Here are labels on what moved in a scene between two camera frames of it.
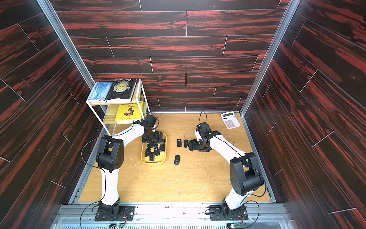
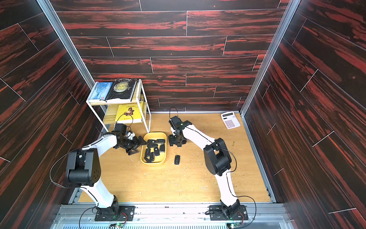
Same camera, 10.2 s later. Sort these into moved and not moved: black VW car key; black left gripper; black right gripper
Moved: black right gripper; black left gripper
Not moved: black VW car key
